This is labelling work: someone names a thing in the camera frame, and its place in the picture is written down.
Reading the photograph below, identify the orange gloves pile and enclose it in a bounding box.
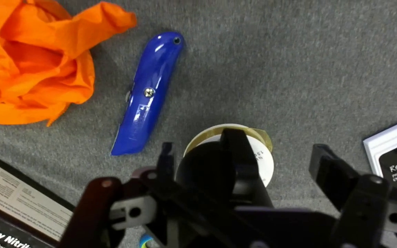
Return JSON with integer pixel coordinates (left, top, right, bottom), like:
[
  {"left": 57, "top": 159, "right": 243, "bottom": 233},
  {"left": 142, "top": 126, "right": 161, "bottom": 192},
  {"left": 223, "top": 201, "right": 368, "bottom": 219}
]
[{"left": 0, "top": 0, "right": 139, "bottom": 128}]

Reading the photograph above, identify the black white-bordered picture frame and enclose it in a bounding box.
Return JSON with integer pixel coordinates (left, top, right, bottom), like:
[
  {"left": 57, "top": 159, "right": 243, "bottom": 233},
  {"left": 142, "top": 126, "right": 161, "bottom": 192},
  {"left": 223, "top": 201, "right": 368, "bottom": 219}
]
[{"left": 361, "top": 112, "right": 397, "bottom": 186}]

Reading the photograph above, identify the black glove box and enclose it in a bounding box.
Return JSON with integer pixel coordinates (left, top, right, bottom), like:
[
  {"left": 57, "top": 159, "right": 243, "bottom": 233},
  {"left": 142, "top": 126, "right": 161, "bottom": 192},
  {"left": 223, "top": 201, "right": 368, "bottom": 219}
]
[{"left": 0, "top": 148, "right": 77, "bottom": 248}]

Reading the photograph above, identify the white ribbon spool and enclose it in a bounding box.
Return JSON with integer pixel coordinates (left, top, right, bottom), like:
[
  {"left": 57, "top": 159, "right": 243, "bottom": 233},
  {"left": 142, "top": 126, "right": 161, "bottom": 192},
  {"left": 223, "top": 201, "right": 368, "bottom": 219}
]
[{"left": 182, "top": 123, "right": 277, "bottom": 189}]

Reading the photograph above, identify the blue utility knife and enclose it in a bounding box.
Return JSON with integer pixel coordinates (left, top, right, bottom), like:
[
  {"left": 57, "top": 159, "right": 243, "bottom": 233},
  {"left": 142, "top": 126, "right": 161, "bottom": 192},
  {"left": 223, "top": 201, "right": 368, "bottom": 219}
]
[{"left": 110, "top": 31, "right": 186, "bottom": 159}]

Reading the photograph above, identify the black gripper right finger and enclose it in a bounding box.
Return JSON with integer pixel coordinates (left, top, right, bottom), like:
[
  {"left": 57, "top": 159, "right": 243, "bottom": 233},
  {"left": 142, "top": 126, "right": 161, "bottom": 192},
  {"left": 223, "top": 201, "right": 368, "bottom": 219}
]
[{"left": 309, "top": 144, "right": 397, "bottom": 248}]

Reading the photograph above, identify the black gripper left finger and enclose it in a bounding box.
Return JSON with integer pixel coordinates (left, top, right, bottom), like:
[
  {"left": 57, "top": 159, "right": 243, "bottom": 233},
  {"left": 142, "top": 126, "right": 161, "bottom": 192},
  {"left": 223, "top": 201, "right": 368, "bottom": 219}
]
[{"left": 61, "top": 141, "right": 196, "bottom": 248}]

